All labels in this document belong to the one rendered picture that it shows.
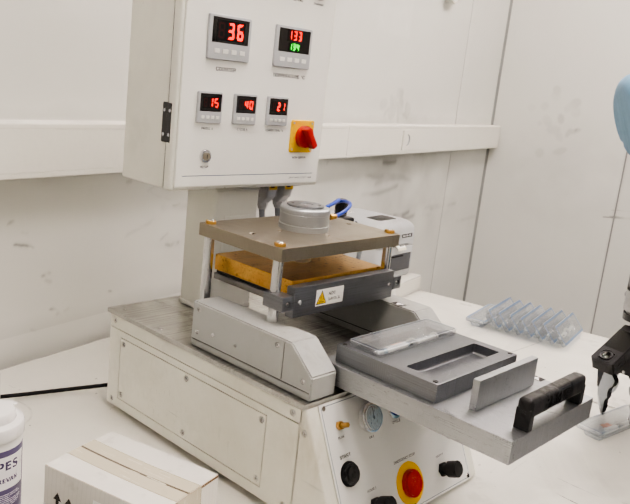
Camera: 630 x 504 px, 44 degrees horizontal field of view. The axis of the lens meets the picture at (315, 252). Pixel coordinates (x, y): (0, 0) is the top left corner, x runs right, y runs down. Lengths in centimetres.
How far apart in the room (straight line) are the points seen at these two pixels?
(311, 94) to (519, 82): 233
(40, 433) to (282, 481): 43
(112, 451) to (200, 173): 44
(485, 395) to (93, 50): 101
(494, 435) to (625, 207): 266
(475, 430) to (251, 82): 65
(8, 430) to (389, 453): 51
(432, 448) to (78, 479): 52
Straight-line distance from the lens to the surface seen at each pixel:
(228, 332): 112
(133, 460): 106
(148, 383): 129
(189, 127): 119
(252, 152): 128
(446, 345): 112
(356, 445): 109
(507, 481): 132
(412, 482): 116
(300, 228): 117
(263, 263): 118
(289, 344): 103
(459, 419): 95
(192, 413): 121
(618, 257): 356
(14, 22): 149
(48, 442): 130
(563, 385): 101
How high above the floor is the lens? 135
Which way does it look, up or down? 13 degrees down
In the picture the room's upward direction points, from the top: 6 degrees clockwise
